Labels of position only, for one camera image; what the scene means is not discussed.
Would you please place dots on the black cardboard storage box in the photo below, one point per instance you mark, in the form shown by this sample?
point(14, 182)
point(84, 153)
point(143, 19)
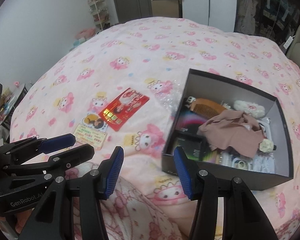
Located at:
point(225, 92)

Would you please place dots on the white wardrobe panel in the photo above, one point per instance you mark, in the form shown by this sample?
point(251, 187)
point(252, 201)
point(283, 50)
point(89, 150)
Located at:
point(220, 14)

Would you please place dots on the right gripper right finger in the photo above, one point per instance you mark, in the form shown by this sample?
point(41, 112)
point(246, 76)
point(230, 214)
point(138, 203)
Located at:
point(187, 171)

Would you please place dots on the pink cartoon print bedspread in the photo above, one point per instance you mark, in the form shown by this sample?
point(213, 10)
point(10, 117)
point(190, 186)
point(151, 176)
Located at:
point(153, 56)

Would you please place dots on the beige pink cloth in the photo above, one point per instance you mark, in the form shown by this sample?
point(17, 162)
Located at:
point(233, 129)

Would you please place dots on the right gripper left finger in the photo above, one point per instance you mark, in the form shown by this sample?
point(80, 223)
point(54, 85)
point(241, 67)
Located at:
point(109, 171)

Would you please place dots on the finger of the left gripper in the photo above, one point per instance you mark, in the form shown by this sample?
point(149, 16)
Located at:
point(68, 159)
point(56, 143)

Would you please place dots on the yellow cartoon sticker card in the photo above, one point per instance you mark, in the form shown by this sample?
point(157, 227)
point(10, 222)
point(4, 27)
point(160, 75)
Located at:
point(91, 130)

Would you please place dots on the black box with pink ring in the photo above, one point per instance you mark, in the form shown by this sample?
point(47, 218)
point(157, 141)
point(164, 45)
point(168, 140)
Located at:
point(195, 146)

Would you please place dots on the dark glass wardrobe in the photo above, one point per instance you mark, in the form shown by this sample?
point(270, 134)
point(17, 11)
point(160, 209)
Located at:
point(276, 20)

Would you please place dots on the red envelope packet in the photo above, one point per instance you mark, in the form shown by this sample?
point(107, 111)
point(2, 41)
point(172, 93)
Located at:
point(122, 108)

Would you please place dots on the white shelf rack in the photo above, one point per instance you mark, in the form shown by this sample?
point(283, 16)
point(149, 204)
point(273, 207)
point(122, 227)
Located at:
point(99, 11)

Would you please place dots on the white fluffy hair clip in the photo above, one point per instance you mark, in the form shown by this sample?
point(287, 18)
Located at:
point(250, 108)

